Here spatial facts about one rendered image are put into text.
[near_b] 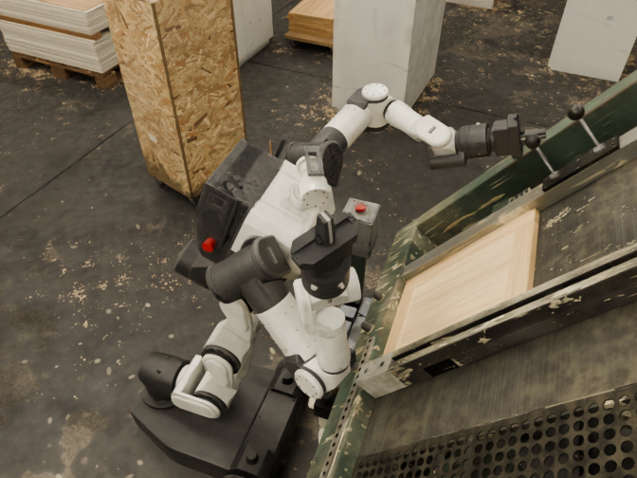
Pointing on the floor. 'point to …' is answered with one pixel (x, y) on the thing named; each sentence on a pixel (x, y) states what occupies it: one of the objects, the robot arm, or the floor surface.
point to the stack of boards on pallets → (62, 37)
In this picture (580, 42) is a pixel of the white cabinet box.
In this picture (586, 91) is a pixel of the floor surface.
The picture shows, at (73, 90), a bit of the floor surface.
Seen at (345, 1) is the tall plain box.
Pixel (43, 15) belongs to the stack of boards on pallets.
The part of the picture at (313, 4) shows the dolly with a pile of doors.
